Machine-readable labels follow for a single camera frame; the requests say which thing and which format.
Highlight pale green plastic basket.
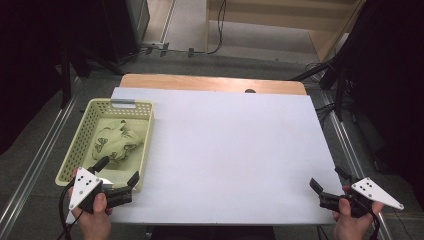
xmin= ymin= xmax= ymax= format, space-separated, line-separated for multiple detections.
xmin=54 ymin=98 xmax=155 ymax=194

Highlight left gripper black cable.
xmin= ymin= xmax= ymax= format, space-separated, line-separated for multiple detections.
xmin=59 ymin=179 xmax=85 ymax=240

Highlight black hanging cable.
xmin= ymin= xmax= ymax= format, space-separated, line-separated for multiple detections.
xmin=205 ymin=0 xmax=228 ymax=56

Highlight green printed baby romper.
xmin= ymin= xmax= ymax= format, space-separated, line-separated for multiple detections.
xmin=91 ymin=119 xmax=145 ymax=164

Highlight person's left hand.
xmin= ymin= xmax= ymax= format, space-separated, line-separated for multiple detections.
xmin=67 ymin=167 xmax=114 ymax=240

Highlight person's right hand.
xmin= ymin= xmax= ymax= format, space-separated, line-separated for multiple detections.
xmin=332 ymin=185 xmax=385 ymax=240

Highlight black metal stand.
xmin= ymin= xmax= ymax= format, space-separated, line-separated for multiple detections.
xmin=289 ymin=49 xmax=355 ymax=123
xmin=59 ymin=43 xmax=125 ymax=110

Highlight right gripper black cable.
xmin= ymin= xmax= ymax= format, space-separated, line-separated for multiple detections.
xmin=368 ymin=209 xmax=383 ymax=240

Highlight black floor cable connectors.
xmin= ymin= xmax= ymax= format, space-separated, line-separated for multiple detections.
xmin=139 ymin=41 xmax=196 ymax=59

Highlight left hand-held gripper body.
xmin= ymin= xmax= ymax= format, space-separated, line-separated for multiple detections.
xmin=68 ymin=167 xmax=134 ymax=215

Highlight light wooden shelf unit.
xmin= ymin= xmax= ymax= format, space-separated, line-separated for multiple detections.
xmin=204 ymin=0 xmax=368 ymax=63

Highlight bundle of black floor cables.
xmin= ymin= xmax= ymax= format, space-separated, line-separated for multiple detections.
xmin=314 ymin=101 xmax=338 ymax=128

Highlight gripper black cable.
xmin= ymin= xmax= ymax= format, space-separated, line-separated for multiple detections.
xmin=368 ymin=209 xmax=383 ymax=240
xmin=59 ymin=179 xmax=85 ymax=240

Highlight white board sheet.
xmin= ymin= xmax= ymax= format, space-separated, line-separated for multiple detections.
xmin=65 ymin=87 xmax=355 ymax=225

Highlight aluminium floor rail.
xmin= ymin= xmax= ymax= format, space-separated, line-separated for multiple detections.
xmin=321 ymin=91 xmax=393 ymax=240
xmin=0 ymin=78 xmax=83 ymax=232

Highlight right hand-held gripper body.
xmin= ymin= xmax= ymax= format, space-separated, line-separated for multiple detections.
xmin=318 ymin=176 xmax=405 ymax=219

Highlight dark cabinet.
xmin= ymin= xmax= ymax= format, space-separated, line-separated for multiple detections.
xmin=99 ymin=0 xmax=151 ymax=64

